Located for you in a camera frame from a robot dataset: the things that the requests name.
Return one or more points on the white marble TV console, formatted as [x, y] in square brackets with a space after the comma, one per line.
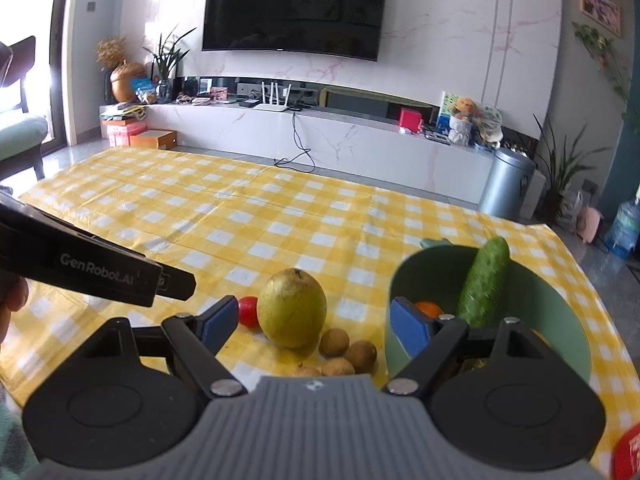
[360, 140]

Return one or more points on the white plastic bag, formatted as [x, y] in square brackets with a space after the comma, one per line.
[570, 210]

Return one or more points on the yellow checked tablecloth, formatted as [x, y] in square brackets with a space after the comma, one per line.
[250, 210]

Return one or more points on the orange cardboard box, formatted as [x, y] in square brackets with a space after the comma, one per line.
[152, 139]

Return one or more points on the framed wall picture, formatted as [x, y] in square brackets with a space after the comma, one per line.
[600, 5]

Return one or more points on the red box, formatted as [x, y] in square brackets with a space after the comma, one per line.
[410, 120]

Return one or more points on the hanging ivy vine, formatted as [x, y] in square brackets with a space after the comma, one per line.
[605, 55]

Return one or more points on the slender-leaf plant in glass vase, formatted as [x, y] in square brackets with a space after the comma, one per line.
[165, 87]

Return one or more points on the teddy bear bouquet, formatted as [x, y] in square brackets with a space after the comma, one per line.
[462, 122]

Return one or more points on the blue snack bag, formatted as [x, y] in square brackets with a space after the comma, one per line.
[143, 90]

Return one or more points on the pink boxes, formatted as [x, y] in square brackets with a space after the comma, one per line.
[120, 135]

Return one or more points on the yellow-green pear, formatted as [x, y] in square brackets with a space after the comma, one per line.
[290, 310]

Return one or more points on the pink fan heater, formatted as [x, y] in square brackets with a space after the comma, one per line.
[590, 222]

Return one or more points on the green cucumber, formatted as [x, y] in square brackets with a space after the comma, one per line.
[482, 285]

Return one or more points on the red paper cup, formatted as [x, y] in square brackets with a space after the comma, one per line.
[630, 455]

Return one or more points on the green plastic colander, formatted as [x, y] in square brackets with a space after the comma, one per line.
[550, 315]

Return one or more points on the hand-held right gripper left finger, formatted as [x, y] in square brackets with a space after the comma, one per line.
[220, 322]

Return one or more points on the grey metal trash can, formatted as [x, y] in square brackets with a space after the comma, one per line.
[505, 185]

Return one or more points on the long-leaf plant in black pot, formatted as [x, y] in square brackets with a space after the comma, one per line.
[552, 205]

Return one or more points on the armchair with green cushion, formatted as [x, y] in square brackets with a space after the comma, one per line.
[25, 60]

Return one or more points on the black wall television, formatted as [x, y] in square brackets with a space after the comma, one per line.
[295, 5]

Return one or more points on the white router with antennas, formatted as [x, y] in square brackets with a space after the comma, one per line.
[270, 106]

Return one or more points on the small red fruit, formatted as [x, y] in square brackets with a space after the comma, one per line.
[247, 312]

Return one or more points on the white printed hand fan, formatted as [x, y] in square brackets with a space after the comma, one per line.
[492, 122]

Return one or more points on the person's left hand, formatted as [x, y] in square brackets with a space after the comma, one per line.
[12, 294]

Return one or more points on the orange tangerine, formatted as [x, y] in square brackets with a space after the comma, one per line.
[428, 308]

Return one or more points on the gold gourd vase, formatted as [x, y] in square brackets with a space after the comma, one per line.
[125, 82]

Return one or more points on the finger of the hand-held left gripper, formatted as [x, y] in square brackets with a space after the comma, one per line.
[177, 285]

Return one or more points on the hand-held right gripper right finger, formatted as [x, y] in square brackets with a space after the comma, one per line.
[410, 325]

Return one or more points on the dried flower bunch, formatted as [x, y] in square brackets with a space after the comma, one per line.
[111, 50]

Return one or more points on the blue water jug with pump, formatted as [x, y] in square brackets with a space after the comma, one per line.
[625, 230]

